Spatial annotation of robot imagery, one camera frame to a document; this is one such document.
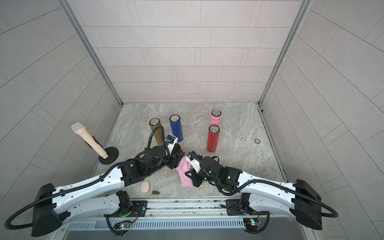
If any pink cloth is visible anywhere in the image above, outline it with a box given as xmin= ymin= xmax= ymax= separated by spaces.
xmin=176 ymin=156 xmax=194 ymax=187

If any red thermos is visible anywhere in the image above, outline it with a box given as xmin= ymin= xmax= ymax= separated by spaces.
xmin=207 ymin=125 xmax=220 ymax=153

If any pink thermos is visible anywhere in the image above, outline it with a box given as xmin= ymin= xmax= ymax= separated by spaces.
xmin=210 ymin=109 xmax=222 ymax=127

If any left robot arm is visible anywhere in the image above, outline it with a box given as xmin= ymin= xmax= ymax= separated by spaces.
xmin=5 ymin=144 xmax=185 ymax=237

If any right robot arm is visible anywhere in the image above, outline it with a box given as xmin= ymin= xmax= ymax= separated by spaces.
xmin=186 ymin=152 xmax=339 ymax=230

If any gold thermos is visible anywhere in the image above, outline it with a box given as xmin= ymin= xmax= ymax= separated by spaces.
xmin=149 ymin=118 xmax=163 ymax=146

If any blue thermos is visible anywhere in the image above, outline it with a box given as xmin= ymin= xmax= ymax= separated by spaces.
xmin=170 ymin=114 xmax=184 ymax=143

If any pink oval soap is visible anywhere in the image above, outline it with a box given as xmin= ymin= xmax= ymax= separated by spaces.
xmin=141 ymin=181 xmax=150 ymax=194

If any beige microphone-shaped holder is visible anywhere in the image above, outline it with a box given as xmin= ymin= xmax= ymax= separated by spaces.
xmin=71 ymin=122 xmax=119 ymax=165

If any right circuit board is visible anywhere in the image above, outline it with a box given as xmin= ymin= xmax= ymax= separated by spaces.
xmin=243 ymin=219 xmax=261 ymax=232

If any circuit board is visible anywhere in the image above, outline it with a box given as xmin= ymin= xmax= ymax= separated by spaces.
xmin=114 ymin=221 xmax=132 ymax=231
xmin=243 ymin=219 xmax=261 ymax=232

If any left circuit board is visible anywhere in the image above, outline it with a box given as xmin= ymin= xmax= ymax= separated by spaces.
xmin=114 ymin=221 xmax=132 ymax=231

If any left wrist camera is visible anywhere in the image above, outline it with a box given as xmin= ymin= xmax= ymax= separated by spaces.
xmin=165 ymin=135 xmax=178 ymax=154

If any aluminium front rail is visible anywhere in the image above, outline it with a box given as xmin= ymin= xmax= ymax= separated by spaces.
xmin=59 ymin=196 xmax=311 ymax=222

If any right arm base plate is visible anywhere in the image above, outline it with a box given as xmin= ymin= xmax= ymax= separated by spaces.
xmin=221 ymin=199 xmax=268 ymax=216

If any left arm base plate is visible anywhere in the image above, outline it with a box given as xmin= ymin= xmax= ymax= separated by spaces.
xmin=109 ymin=201 xmax=148 ymax=218

